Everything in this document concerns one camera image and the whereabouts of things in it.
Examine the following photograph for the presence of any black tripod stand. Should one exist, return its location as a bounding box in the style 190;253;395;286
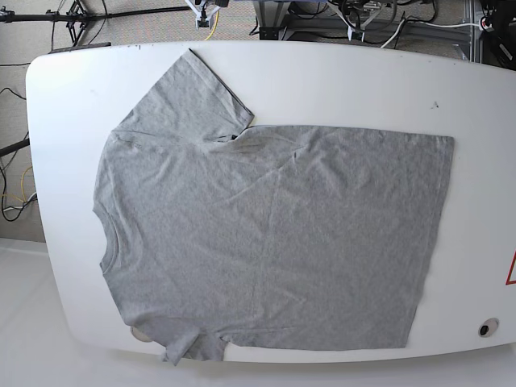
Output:
0;0;112;55

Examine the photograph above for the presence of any black table cable grommet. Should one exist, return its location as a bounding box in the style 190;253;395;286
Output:
478;318;500;338

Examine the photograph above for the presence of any white cable top right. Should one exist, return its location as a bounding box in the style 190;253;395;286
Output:
380;18;481;50

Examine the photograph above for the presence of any beige table grommet cap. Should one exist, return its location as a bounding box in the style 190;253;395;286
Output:
130;327;153;343

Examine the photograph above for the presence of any yellow cable left floor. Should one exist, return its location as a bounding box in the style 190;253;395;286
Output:
0;164;37;207

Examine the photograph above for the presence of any red triangle sticker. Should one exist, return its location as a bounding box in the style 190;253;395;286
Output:
506;253;516;285

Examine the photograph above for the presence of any yellow cable top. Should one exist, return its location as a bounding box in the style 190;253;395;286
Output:
204;9;221;42

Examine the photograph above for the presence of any grey T-shirt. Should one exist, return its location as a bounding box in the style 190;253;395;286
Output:
93;50;455;363

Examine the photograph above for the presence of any grey metal frame base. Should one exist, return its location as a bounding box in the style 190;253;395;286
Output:
250;1;483;63

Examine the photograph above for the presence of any black cable left floor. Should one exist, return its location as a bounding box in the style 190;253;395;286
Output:
0;86;38;222

